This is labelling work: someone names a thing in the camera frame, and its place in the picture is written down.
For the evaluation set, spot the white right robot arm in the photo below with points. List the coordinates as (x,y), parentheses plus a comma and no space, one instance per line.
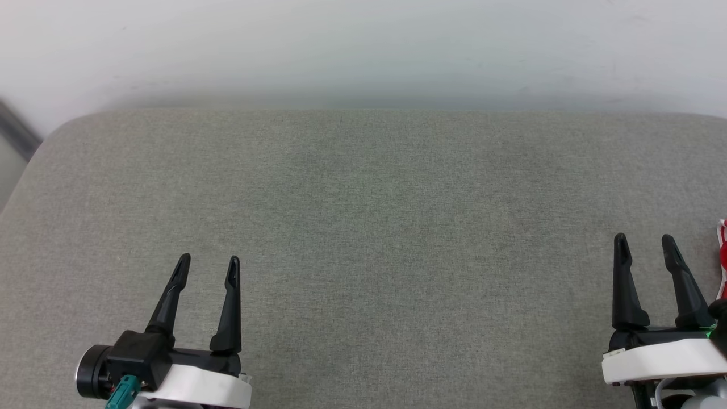
(704,400)

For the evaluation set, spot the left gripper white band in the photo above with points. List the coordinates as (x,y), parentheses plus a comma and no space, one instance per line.
(199,389)

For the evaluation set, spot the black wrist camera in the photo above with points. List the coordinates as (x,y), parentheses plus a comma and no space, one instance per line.
(720,318)
(136,358)

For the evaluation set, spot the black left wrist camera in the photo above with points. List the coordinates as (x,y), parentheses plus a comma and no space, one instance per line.
(136,358)

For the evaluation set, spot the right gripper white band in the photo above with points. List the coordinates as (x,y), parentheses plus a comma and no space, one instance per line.
(659,360)

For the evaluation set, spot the dark grey skirting strip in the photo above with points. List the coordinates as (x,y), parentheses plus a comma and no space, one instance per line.
(14,130)

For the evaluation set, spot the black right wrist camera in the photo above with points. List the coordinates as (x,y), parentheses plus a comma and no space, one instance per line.
(720,318)

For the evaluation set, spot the red and white garment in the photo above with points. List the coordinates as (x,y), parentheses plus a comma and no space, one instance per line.
(722,255)

